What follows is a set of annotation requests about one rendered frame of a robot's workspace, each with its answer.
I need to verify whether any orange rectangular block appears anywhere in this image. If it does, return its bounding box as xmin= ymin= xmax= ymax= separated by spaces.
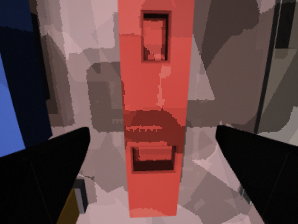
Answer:
xmin=57 ymin=188 xmax=80 ymax=224

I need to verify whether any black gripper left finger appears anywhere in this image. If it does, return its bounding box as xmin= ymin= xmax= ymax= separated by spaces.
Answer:
xmin=0 ymin=127 xmax=91 ymax=224

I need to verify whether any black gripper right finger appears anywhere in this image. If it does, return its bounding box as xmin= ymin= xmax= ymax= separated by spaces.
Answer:
xmin=215 ymin=125 xmax=298 ymax=224

